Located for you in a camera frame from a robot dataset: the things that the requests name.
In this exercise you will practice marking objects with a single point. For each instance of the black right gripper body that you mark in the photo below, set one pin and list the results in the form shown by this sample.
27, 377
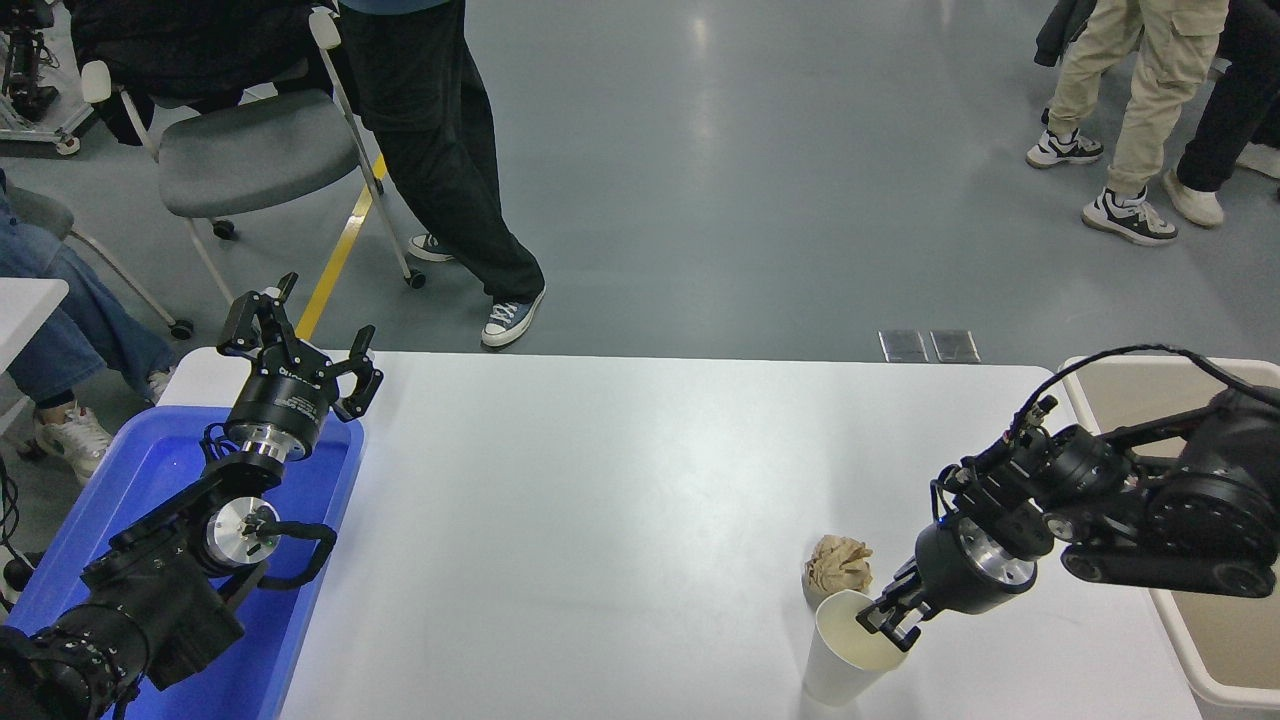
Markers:
945, 575

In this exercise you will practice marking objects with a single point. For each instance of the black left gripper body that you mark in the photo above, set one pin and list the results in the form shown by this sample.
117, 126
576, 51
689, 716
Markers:
285, 405

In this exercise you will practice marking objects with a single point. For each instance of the white paper cup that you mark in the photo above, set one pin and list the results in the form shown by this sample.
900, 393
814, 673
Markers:
835, 670

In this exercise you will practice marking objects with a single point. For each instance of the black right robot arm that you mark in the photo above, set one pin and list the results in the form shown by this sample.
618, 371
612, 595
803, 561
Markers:
1200, 510

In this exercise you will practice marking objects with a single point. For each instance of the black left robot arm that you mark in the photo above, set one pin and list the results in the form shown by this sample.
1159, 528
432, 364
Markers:
160, 600

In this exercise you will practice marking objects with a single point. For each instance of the crumpled tan paper ball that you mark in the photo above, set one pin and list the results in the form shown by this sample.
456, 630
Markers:
838, 565

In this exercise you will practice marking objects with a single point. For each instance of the blue plastic tray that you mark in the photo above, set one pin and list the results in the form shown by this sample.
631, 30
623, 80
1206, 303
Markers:
150, 470

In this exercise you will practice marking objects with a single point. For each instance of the grey wheeled chair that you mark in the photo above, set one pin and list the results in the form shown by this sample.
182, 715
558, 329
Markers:
250, 150
45, 212

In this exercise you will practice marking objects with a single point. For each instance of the person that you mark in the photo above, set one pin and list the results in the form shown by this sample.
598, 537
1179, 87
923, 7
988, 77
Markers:
60, 300
1225, 110
440, 150
1160, 80

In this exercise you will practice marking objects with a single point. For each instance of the metal floor outlet plate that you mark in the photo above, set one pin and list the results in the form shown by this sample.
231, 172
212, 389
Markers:
955, 346
903, 346

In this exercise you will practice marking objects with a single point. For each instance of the small white side table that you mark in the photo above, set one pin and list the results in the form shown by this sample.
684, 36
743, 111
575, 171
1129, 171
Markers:
25, 310

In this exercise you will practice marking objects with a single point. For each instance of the large pale plastic bin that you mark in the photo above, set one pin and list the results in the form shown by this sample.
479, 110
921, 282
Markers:
1130, 400

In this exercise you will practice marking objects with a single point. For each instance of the black jacket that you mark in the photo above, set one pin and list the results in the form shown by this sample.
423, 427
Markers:
200, 40

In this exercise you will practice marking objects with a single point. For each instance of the black equipment on wheeled stand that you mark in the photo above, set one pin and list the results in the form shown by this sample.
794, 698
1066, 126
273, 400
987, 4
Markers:
25, 95

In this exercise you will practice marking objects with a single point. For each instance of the dark grey garment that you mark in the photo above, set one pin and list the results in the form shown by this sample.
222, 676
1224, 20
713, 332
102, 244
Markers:
1062, 30

